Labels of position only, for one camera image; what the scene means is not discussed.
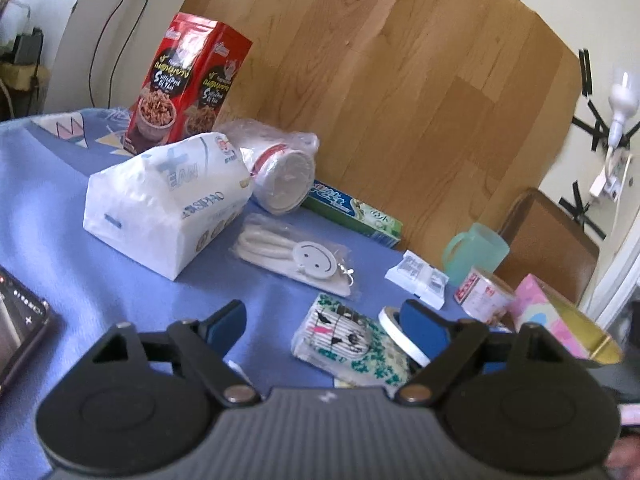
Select striped cat-face pouch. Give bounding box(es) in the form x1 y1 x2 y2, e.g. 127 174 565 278
291 294 377 361

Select white power strip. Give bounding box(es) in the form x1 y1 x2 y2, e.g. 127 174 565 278
589 152 635 202

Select black wall cable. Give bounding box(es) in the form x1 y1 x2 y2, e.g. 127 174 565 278
86 0 151 109

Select green plastic mug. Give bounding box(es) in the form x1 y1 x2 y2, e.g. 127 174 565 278
442 222 511 287

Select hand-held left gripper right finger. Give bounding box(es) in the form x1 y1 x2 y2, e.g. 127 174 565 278
394 299 574 407

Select bagged paper cups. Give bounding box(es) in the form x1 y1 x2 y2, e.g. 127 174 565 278
217 119 321 217

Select small white sachet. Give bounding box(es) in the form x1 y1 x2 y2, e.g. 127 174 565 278
385 254 450 310

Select blue printed tablecloth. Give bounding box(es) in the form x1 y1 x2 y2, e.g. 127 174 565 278
0 106 506 480

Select dark small device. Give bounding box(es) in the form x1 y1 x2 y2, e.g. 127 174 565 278
12 26 45 67

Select small white red-print cup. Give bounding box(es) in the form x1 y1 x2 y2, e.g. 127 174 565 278
454 266 516 322

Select white plug with adapter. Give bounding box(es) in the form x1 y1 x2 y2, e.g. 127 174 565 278
606 72 640 150

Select dark smartphone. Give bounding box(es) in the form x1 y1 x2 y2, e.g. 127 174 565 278
0 264 57 397

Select black tape cross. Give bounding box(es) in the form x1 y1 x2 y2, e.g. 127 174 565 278
559 180 608 240
571 100 640 153

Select black tape strip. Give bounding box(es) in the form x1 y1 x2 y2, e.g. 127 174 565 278
577 48 594 97

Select bagged white smiley cord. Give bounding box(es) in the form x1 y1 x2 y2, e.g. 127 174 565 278
229 212 362 302

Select red snack box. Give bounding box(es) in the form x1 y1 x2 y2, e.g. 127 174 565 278
122 11 253 157

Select white framed window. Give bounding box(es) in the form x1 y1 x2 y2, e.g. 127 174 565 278
592 237 640 328

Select white tape roll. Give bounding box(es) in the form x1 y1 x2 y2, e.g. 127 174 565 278
377 306 434 368

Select wood-pattern wall sheet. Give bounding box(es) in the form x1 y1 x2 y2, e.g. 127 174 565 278
177 0 585 266

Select green toothpaste box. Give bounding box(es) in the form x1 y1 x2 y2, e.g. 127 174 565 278
301 180 404 249

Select brown chair back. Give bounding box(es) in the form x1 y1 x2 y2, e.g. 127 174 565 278
497 187 601 308

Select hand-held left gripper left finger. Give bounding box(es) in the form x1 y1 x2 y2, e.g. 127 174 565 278
90 300 262 407

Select white tissue pack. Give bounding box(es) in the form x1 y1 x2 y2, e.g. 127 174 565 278
82 131 251 282

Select pink biscuit tin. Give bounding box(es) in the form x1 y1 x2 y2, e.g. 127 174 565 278
509 274 624 367

